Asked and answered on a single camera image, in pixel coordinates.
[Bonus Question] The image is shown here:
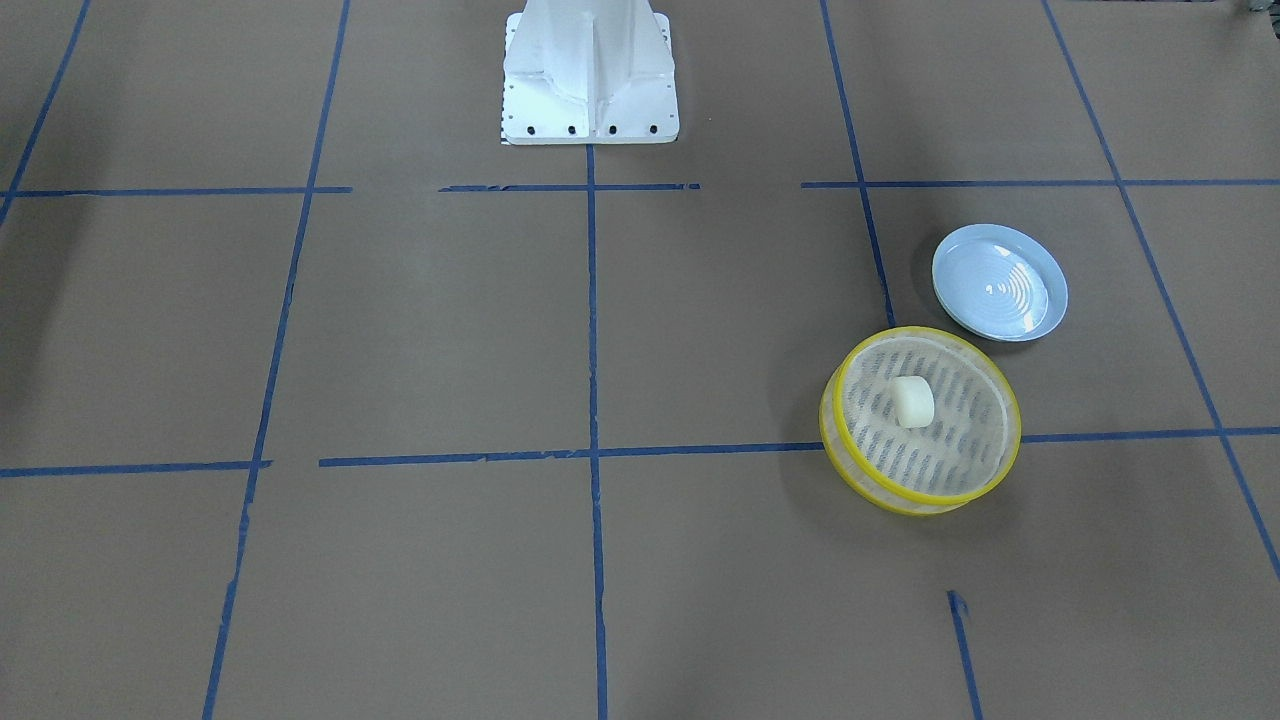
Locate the yellow bamboo steamer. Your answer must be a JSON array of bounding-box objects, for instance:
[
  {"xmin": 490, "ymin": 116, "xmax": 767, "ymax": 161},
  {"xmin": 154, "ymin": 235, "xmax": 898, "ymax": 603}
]
[{"xmin": 818, "ymin": 325, "xmax": 1021, "ymax": 518}]

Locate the white camera mast pillar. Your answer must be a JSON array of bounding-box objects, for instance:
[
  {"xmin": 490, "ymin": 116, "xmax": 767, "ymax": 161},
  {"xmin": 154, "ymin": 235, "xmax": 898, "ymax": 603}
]
[{"xmin": 500, "ymin": 1, "xmax": 681, "ymax": 146}]

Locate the brown paper table cover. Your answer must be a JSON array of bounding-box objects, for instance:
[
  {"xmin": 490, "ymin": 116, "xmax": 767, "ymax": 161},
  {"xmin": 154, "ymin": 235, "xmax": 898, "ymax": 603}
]
[{"xmin": 3, "ymin": 1, "xmax": 1277, "ymax": 719}]

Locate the white steamed bun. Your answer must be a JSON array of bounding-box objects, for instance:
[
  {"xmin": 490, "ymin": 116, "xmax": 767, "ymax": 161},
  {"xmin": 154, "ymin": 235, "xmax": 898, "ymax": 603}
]
[{"xmin": 890, "ymin": 375, "xmax": 936, "ymax": 429}]

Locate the light blue plate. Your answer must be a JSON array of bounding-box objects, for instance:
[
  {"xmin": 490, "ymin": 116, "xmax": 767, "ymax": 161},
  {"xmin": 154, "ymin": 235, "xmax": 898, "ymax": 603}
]
[{"xmin": 931, "ymin": 223, "xmax": 1069, "ymax": 343}]

